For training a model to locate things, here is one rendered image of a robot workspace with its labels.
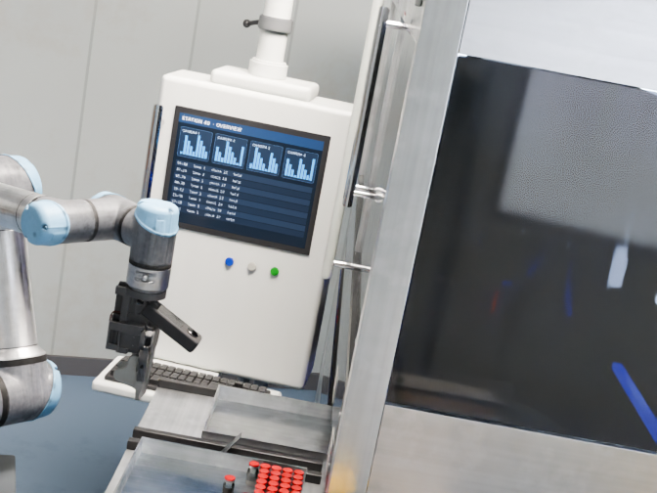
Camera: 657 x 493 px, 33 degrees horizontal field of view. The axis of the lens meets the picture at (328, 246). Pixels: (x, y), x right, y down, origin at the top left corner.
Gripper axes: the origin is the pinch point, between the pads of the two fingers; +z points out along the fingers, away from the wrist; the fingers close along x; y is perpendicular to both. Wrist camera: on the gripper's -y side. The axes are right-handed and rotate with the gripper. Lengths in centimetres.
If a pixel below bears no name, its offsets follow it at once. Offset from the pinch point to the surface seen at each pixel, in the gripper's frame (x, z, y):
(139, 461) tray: -15.8, 21.3, 0.8
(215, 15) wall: -268, -49, 31
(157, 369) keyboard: -79, 27, 8
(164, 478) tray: -10.5, 21.3, -5.3
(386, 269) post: 13, -35, -38
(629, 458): 13, -10, -84
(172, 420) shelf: -38.1, 21.5, -2.1
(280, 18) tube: -95, -64, -7
